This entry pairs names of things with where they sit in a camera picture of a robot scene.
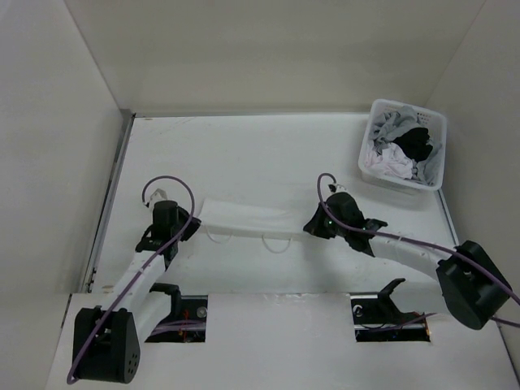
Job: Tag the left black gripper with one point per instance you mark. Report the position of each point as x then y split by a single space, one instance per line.
194 226

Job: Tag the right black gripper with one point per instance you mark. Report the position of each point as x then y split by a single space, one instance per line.
314 226

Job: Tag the white tank top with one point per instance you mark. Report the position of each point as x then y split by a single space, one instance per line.
276 228

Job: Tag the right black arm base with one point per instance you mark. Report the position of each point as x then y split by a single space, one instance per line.
376 318

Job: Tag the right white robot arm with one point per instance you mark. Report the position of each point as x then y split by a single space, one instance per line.
471 284

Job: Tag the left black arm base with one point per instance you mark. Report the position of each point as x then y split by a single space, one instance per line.
186 322

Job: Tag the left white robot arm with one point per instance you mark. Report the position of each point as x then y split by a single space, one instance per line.
107 338

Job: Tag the pale pink tank top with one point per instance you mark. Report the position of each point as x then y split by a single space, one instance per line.
390 161

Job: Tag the grey tank top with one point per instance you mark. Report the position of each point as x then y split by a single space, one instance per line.
392 124

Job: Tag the black tank top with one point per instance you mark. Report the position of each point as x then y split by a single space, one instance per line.
415 144

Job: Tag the white plastic laundry basket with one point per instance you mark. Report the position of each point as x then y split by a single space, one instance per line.
436 122

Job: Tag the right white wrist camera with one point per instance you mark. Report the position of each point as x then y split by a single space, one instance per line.
336 188

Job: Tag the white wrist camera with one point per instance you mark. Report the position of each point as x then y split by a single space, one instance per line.
156 196
336 188

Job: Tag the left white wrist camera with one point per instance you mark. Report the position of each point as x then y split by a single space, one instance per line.
156 196

